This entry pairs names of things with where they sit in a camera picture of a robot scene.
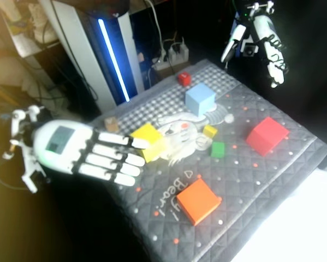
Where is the white tower with blue light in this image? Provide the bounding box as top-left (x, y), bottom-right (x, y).
top-left (39, 0), bottom-right (145, 117)

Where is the small wooden cube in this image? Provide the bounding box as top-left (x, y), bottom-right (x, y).
top-left (103, 116), bottom-right (120, 133)

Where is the large red cube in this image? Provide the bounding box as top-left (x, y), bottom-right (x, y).
top-left (246, 116), bottom-right (290, 157)

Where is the small green cube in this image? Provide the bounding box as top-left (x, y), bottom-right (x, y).
top-left (210, 141), bottom-right (225, 158)

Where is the large yellow cube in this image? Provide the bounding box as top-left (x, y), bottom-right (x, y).
top-left (130, 123), bottom-right (167, 164)

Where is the cluttered white shelf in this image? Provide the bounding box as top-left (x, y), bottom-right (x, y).
top-left (0, 0), bottom-right (61, 58)

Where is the grey quilt with bear print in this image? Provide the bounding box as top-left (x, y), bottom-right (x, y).
top-left (88, 58), bottom-right (327, 262)

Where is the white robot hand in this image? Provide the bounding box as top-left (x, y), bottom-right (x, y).
top-left (31, 119), bottom-right (151, 187)
top-left (220, 15), bottom-right (289, 88)

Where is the light blue cube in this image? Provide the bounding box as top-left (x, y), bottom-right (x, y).
top-left (185, 83), bottom-right (217, 117)

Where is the large orange cube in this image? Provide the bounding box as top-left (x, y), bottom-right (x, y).
top-left (176, 178), bottom-right (223, 227)

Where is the small red cube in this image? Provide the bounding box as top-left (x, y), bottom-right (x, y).
top-left (177, 72), bottom-right (192, 87)

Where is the small yellow cube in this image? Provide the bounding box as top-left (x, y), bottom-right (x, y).
top-left (203, 124), bottom-right (218, 139)

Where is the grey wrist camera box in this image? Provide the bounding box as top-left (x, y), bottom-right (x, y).
top-left (241, 40), bottom-right (259, 57)

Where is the white power strip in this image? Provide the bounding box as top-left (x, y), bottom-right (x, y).
top-left (152, 38), bottom-right (191, 71)

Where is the white power cable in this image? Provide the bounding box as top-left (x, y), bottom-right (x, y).
top-left (145, 0), bottom-right (167, 57)

